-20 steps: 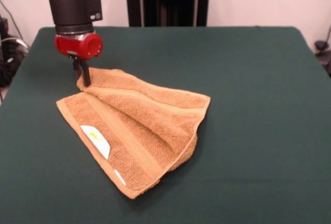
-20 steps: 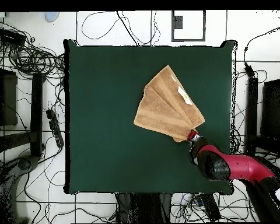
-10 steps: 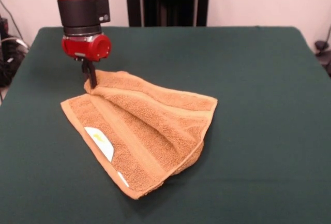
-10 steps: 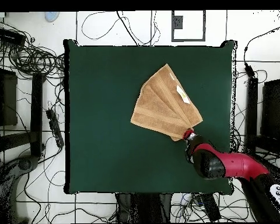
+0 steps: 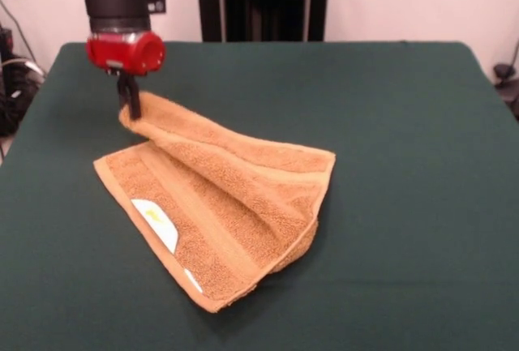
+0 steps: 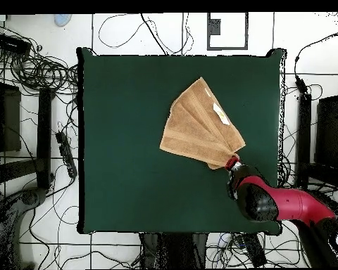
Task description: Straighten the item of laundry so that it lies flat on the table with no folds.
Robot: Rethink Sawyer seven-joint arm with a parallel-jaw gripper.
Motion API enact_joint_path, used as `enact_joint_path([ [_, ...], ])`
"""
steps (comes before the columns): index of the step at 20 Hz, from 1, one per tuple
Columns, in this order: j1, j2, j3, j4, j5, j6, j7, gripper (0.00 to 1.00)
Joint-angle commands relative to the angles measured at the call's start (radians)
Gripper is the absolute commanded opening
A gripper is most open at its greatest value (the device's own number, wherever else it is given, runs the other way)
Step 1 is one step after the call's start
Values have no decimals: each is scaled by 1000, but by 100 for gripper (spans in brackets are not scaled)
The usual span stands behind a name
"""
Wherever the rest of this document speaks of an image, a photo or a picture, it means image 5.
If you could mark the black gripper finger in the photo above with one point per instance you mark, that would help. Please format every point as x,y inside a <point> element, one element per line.
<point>134,99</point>
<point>121,91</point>

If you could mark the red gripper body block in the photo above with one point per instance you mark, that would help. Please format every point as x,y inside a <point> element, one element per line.
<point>125,55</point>

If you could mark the tan terry towel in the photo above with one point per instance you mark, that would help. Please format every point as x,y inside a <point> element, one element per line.
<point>235,205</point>

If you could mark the small black adapter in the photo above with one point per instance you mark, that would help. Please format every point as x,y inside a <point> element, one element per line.
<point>6,41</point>

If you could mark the dark green table cloth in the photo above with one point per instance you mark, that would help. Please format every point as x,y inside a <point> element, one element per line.
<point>405,225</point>

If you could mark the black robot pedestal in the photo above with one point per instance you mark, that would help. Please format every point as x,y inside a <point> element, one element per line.
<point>263,2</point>

